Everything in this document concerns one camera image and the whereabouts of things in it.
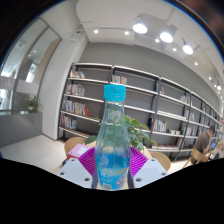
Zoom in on small green ledge plant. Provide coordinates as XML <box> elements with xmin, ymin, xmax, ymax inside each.
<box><xmin>25</xmin><ymin>95</ymin><xmax>43</xmax><ymax>114</ymax></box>

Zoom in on person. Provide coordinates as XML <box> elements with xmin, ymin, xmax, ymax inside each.
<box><xmin>193</xmin><ymin>124</ymin><xmax>217</xmax><ymax>156</ymax></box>

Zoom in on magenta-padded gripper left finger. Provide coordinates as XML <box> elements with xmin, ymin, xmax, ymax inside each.
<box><xmin>57</xmin><ymin>147</ymin><xmax>101</xmax><ymax>190</ymax></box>

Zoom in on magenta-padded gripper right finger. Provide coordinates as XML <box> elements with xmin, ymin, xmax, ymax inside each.
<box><xmin>127</xmin><ymin>146</ymin><xmax>168</xmax><ymax>190</ymax></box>

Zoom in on green potted plant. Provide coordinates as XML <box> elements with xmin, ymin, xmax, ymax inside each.
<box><xmin>84</xmin><ymin>114</ymin><xmax>160</xmax><ymax>153</ymax></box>

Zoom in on clear bottle with blue cap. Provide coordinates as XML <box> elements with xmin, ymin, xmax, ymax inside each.
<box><xmin>94</xmin><ymin>83</ymin><xmax>132</xmax><ymax>192</ymax></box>

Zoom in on pink book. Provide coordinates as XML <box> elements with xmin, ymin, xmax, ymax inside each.
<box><xmin>67</xmin><ymin>143</ymin><xmax>91</xmax><ymax>161</ymax></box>

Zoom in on grey shelf unit with books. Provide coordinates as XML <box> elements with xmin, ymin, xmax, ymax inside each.
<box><xmin>58</xmin><ymin>62</ymin><xmax>224</xmax><ymax>160</ymax></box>

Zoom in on round ceiling lights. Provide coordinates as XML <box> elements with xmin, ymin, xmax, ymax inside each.
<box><xmin>91</xmin><ymin>21</ymin><xmax>223</xmax><ymax>93</ymax></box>

